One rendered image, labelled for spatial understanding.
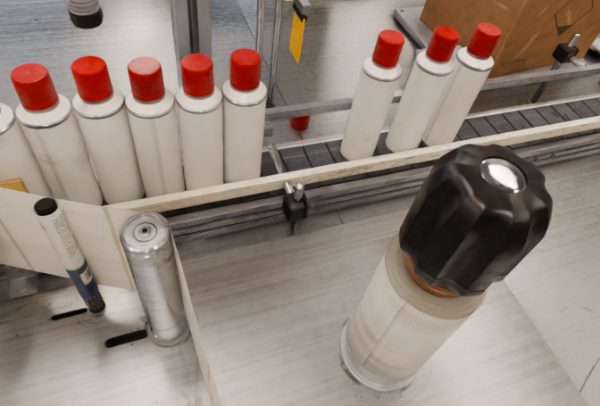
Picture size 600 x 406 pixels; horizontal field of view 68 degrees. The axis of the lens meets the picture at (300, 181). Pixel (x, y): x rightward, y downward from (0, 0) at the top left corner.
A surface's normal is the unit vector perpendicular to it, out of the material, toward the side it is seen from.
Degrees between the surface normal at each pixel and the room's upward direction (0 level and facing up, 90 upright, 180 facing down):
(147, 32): 0
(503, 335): 0
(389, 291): 92
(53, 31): 0
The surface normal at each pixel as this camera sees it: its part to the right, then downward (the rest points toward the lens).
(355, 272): 0.12, -0.65
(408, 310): -0.60, 0.59
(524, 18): 0.42, 0.72
